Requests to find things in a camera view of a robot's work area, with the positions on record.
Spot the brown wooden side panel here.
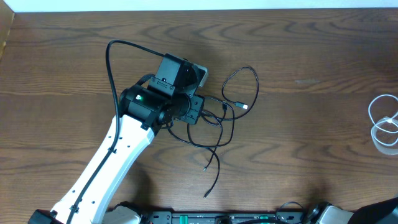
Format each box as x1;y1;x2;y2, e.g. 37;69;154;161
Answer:
0;0;15;58

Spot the black left camera cable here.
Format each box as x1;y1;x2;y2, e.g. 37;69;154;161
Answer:
65;39;165;224

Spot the black USB cable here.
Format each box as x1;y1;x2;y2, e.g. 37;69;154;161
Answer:
167;65;260;149

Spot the white USB cable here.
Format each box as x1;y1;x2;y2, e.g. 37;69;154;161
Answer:
368;93;398;156

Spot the thin black cable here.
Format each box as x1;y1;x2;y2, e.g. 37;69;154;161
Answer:
186;102;229;199

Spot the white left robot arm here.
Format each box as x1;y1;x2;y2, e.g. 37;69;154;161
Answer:
28;54;208;224

